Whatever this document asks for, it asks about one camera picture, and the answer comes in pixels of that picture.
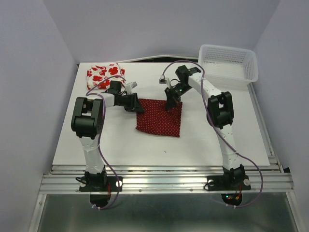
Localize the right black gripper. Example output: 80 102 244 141
164 82 192 111

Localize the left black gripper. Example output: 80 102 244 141
117 93 144 113

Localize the dark red dotted skirt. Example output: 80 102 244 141
136 99 183 138

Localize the white red poppy skirt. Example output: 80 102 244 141
86 62 126 90

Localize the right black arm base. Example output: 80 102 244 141
204 175 252 207

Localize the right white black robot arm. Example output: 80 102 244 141
165 65 248 191

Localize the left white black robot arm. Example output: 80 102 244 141
71 81 144 192

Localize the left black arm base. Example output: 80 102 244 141
75 171 123 210

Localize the white plastic basket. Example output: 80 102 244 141
198 44 259 87

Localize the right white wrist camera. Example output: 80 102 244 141
159 75 172 88

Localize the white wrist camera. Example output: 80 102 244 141
159 75 172 88
124 82 137 95

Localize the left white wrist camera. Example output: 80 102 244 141
124 82 137 95

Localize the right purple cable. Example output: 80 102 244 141
161 60 264 210

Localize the purple cable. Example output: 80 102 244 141
161 60 264 210
85 75 127 210

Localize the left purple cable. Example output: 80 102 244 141
85 75 127 210

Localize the aluminium rail frame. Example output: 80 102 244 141
29 86 304 232

